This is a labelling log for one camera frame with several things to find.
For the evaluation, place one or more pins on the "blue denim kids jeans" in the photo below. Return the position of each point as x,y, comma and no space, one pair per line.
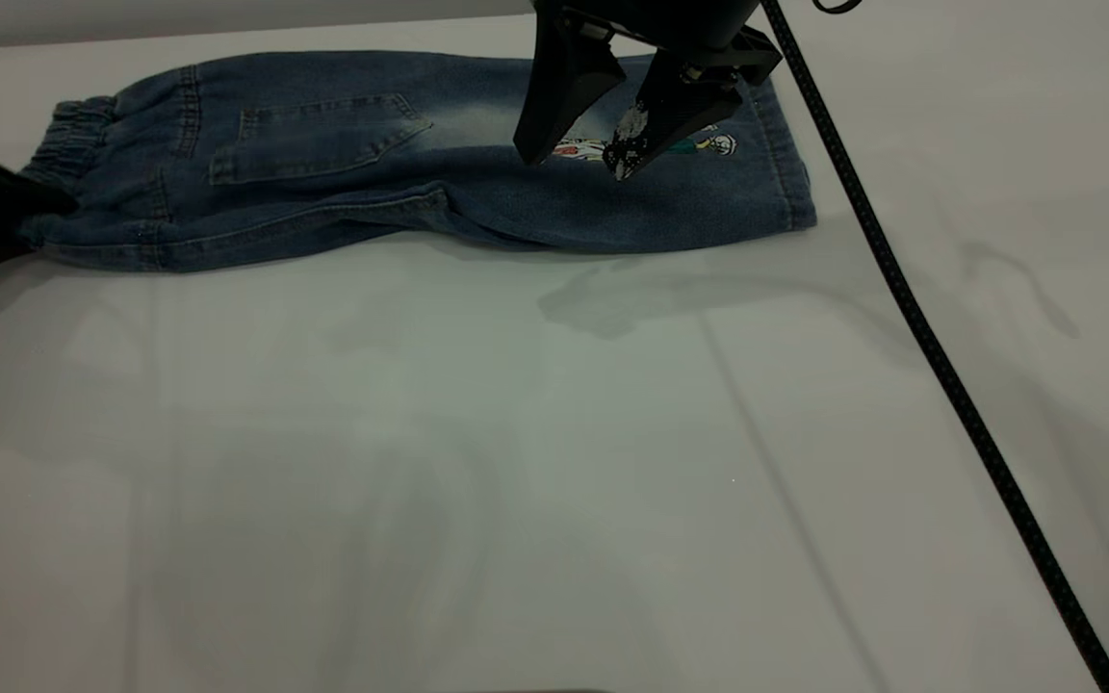
323,192

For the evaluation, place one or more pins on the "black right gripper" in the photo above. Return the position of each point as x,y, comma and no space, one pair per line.
670,21

